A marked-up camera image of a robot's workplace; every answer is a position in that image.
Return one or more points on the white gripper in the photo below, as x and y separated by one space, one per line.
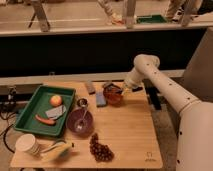
126 88

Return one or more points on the black brush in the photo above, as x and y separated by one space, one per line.
109 86

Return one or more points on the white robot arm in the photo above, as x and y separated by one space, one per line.
195 141

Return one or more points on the red bowl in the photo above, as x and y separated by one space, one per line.
112 98

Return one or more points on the purple bowl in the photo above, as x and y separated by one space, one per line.
72 121

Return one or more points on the blue sponge block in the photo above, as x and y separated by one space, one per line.
100 100

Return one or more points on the grey rectangular block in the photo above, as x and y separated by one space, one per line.
90 88

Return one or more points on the small metal cup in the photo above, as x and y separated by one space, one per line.
82 102

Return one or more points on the metal spoon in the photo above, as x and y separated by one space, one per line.
81 121

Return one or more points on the green mat in background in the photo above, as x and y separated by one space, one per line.
150 19

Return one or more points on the bunch of dark grapes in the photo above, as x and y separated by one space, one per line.
101 153

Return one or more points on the red apple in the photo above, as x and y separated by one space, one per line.
56 100

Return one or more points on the red sausage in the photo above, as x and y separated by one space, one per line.
44 120

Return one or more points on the green plastic tray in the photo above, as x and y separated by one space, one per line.
39 104

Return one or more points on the yellow banana toy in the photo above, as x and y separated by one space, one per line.
55 151

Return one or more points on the white paper cup stack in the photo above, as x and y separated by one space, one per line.
27 143

